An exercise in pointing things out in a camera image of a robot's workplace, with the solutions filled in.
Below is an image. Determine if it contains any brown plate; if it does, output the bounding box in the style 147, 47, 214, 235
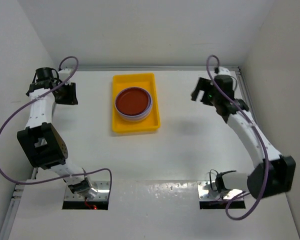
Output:
114, 87, 151, 116

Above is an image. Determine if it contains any lilac plate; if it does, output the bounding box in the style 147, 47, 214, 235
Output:
116, 110, 151, 122
114, 86, 154, 120

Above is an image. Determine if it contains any lilac plate front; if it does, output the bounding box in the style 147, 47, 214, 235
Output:
116, 110, 151, 122

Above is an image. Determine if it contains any blue plate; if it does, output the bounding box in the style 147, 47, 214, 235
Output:
120, 114, 149, 123

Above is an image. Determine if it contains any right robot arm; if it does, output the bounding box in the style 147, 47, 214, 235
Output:
191, 67, 296, 199

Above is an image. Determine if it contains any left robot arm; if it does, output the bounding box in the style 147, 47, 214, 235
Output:
17, 67, 94, 199

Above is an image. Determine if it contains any yellow plastic bin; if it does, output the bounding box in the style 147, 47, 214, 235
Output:
112, 73, 161, 134

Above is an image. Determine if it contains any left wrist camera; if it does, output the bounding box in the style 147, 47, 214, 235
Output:
58, 68, 73, 82

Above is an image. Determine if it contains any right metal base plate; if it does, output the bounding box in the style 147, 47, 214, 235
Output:
197, 180, 243, 202

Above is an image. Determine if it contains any metal base plate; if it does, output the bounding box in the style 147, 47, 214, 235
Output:
64, 181, 110, 202
197, 180, 243, 202

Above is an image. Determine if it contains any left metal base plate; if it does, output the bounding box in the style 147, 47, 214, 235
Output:
64, 181, 110, 202

